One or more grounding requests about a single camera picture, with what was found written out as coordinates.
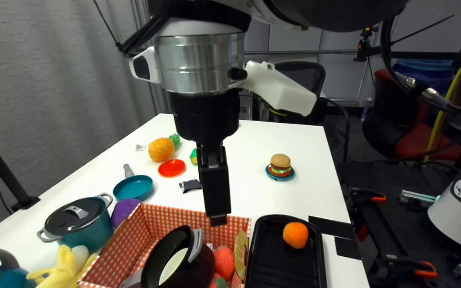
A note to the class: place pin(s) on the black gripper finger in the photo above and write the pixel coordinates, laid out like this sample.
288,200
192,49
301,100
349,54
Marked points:
216,185
200,161

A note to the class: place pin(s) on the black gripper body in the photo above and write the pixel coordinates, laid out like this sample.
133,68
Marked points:
203,113

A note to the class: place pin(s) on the black toy pot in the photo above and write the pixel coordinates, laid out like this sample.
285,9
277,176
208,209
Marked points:
199,268

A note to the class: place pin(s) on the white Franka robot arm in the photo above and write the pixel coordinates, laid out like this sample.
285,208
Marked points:
199,57

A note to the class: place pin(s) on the orange checkered box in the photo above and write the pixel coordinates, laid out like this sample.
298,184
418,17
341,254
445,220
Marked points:
128,240

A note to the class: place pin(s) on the teal pot with lid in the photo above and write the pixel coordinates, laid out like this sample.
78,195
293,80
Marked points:
80,224

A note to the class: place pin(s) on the toy corn cob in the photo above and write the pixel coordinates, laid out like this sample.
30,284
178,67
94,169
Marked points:
194,156

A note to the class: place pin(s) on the red toy plate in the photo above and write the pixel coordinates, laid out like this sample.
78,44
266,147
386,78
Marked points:
171,168

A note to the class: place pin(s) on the toy pineapple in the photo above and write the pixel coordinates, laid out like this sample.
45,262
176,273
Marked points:
160,148

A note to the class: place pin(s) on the small white plastic piece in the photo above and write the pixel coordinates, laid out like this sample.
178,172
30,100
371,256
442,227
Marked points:
141,147

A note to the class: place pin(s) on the small teal dish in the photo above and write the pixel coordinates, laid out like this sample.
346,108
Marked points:
280,176

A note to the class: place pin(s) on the toy burger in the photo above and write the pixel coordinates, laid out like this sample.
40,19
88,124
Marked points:
280,161

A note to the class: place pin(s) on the blue toy frying pan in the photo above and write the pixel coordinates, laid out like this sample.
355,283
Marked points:
133,187

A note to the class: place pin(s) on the red toy tomato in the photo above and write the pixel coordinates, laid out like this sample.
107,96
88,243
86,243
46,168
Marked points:
224,260

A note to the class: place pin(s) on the purple toy eggplant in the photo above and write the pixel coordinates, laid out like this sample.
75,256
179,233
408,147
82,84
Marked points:
125,211

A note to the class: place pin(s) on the orange toy fruit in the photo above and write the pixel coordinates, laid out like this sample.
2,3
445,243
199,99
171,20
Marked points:
295,235

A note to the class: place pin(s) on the black plastic tray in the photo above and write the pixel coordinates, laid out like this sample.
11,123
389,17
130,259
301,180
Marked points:
283,265

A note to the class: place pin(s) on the black office chair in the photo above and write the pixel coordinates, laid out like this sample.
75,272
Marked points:
307,73

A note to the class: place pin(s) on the black mounting plate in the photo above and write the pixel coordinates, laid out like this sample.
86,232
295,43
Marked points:
335,233

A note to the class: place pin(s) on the yellow toy glove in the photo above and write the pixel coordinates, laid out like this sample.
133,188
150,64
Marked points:
62,268

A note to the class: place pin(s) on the red office chair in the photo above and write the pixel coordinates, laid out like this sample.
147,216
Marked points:
400,132

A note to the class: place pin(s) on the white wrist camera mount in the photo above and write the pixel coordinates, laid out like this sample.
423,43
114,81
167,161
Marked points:
283,89

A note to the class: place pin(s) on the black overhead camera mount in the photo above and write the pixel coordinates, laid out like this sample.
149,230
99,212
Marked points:
367,44

